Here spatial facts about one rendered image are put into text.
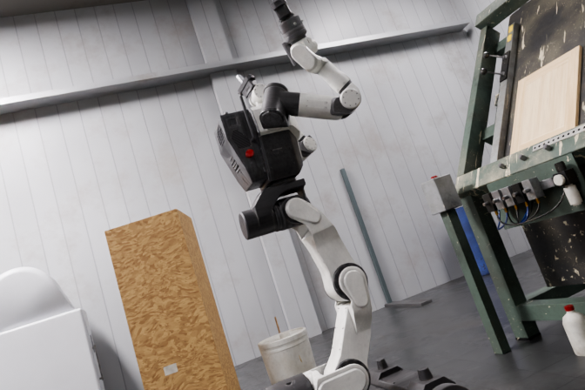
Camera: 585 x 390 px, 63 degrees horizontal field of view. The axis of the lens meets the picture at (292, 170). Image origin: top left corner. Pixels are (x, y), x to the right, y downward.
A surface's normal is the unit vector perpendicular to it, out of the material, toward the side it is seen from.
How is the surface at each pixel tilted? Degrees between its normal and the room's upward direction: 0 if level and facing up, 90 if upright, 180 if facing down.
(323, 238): 115
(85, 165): 90
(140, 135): 90
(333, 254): 90
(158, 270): 90
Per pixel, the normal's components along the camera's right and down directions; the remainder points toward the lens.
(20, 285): 0.33, -0.29
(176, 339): 0.04, -0.21
